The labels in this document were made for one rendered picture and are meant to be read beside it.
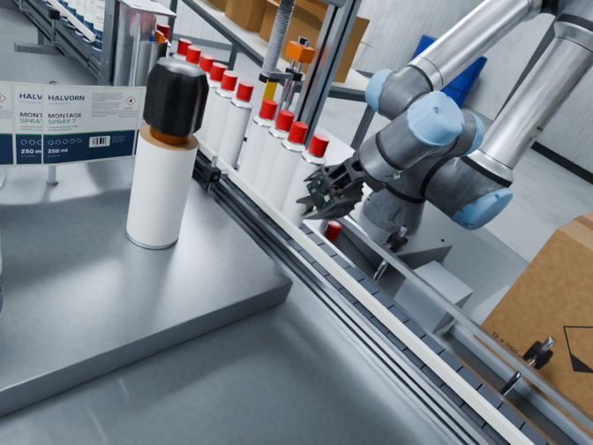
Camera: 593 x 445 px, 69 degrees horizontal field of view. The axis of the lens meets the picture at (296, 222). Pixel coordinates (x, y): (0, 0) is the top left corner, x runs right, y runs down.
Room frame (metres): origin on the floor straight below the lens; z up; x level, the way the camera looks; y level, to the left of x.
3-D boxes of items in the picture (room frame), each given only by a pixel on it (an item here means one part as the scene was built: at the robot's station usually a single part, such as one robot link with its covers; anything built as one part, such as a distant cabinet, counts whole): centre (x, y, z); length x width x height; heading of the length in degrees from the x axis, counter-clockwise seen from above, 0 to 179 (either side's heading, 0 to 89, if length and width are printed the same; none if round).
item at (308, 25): (2.73, 0.25, 0.97); 0.51 x 0.42 x 0.37; 138
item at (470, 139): (0.74, -0.17, 1.19); 0.11 x 0.11 x 0.08; 50
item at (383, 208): (0.98, -0.22, 0.93); 0.15 x 0.15 x 0.10
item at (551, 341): (0.54, -0.43, 0.91); 0.07 x 0.03 x 0.17; 143
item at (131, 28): (1.04, 0.52, 1.01); 0.14 x 0.13 x 0.26; 53
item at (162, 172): (0.59, 0.23, 1.03); 0.09 x 0.09 x 0.30
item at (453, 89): (7.60, -1.35, 0.44); 1.23 x 0.73 x 0.87; 130
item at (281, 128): (0.84, 0.10, 0.98); 0.05 x 0.05 x 0.20
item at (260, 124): (0.87, 0.14, 0.98); 0.05 x 0.05 x 0.20
